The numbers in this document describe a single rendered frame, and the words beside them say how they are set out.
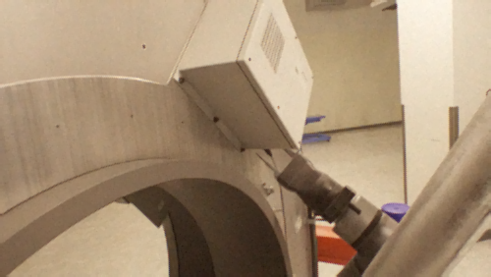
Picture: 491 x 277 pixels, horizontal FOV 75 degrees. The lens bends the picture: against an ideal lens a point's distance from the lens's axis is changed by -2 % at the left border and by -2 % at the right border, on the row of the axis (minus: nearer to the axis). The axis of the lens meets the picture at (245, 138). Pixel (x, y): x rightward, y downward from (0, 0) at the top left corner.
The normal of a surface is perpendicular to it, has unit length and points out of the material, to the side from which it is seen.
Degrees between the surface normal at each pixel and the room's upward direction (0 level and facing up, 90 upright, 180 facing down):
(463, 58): 90
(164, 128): 90
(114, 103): 90
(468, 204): 86
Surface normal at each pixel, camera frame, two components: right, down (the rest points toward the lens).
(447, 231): -0.46, 0.12
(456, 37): 0.18, 0.13
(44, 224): 0.87, -0.02
